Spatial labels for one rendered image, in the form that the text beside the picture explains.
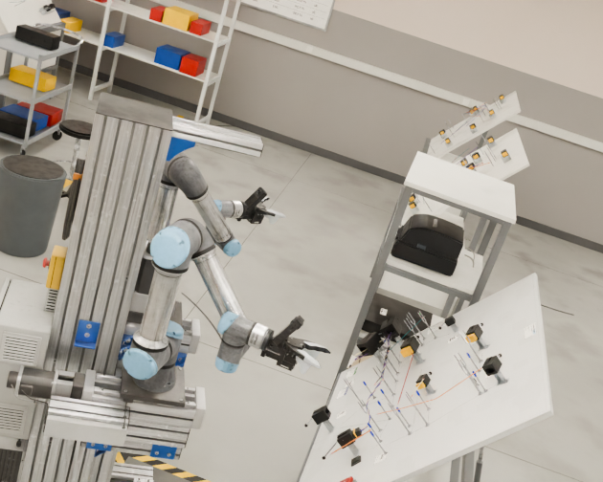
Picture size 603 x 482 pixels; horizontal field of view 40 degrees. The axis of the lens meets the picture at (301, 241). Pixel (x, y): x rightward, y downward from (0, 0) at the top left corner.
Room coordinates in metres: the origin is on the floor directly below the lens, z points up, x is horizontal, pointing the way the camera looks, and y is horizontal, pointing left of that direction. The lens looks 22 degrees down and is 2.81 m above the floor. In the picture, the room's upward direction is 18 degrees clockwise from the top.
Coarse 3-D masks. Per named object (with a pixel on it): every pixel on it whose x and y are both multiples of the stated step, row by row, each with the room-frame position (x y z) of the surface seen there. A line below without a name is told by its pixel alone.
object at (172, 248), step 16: (176, 224) 2.34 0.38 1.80; (192, 224) 2.38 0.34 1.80; (160, 240) 2.26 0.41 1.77; (176, 240) 2.26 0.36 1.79; (192, 240) 2.31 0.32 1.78; (160, 256) 2.25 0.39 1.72; (176, 256) 2.25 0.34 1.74; (160, 272) 2.27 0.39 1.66; (176, 272) 2.27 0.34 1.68; (160, 288) 2.27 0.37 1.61; (176, 288) 2.30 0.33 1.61; (160, 304) 2.28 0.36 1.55; (144, 320) 2.29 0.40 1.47; (160, 320) 2.28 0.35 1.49; (144, 336) 2.28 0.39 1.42; (160, 336) 2.29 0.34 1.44; (128, 352) 2.26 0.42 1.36; (144, 352) 2.25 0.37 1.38; (160, 352) 2.28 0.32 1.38; (128, 368) 2.26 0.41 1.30; (144, 368) 2.25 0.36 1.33
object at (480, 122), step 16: (512, 96) 8.67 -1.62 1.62; (480, 112) 8.23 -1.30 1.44; (496, 112) 8.29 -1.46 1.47; (512, 112) 7.81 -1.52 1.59; (464, 128) 8.41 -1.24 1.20; (480, 128) 7.91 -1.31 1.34; (432, 144) 8.57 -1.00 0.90; (448, 144) 7.91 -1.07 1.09; (480, 144) 8.86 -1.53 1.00; (448, 160) 8.55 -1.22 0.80
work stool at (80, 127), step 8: (64, 120) 6.25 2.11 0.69; (72, 120) 6.31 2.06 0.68; (80, 120) 6.37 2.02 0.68; (64, 128) 6.11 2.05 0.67; (72, 128) 6.13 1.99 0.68; (80, 128) 6.19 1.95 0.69; (88, 128) 6.25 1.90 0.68; (72, 136) 6.08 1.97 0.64; (80, 136) 6.08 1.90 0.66; (88, 136) 6.11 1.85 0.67; (72, 160) 6.22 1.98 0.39; (72, 168) 6.22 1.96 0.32; (72, 176) 6.22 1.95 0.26; (64, 192) 6.22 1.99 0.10
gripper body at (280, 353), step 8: (272, 336) 2.28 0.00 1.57; (264, 344) 2.22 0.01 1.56; (272, 344) 2.26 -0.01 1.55; (280, 344) 2.23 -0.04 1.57; (288, 344) 2.21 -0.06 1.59; (296, 344) 2.23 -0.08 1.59; (264, 352) 2.23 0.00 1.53; (272, 352) 2.23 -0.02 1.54; (280, 352) 2.21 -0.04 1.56; (288, 352) 2.21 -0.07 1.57; (280, 360) 2.21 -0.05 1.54; (288, 360) 2.21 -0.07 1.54; (288, 368) 2.20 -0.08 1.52
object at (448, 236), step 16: (416, 224) 3.59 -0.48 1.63; (432, 224) 3.61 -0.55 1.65; (448, 224) 3.70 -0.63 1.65; (400, 240) 3.54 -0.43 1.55; (416, 240) 3.53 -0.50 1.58; (432, 240) 3.53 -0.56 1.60; (448, 240) 3.52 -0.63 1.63; (400, 256) 3.54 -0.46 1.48; (416, 256) 3.53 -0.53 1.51; (432, 256) 3.52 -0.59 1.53; (448, 256) 3.53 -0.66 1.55; (448, 272) 3.52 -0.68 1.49
